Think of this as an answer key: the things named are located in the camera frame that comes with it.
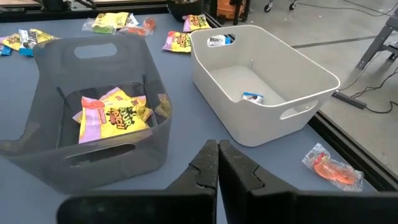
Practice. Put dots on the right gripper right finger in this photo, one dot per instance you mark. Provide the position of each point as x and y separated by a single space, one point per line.
248 199

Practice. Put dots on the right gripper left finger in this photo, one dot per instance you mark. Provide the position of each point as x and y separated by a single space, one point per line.
186 205

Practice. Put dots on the red gummy clear wrapper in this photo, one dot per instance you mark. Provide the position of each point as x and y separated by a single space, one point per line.
334 170
140 28

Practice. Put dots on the yellow Sour Patch candy bag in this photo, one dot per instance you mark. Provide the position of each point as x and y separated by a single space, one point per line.
109 19
196 22
12 41
117 92
109 124
178 42

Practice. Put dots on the green gummy clear wrapper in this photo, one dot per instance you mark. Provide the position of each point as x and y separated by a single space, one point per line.
102 29

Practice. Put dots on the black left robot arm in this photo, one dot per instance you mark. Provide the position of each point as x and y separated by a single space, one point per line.
56 3

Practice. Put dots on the light grey plastic bin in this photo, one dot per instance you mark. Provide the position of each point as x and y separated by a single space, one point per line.
280 77

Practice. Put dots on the black power strip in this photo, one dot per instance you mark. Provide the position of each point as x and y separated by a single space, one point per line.
349 99

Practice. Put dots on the dark grey translucent bin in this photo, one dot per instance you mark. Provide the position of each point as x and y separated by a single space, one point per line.
46 109

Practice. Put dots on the orange black machine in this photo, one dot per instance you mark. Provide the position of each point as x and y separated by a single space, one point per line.
230 8

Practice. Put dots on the grey office chair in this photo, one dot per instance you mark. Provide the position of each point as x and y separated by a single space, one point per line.
268 7

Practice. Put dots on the grey metal stand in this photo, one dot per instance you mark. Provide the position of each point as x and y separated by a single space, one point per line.
377 43

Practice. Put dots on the wooden side board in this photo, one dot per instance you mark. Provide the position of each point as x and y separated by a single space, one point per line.
18 2

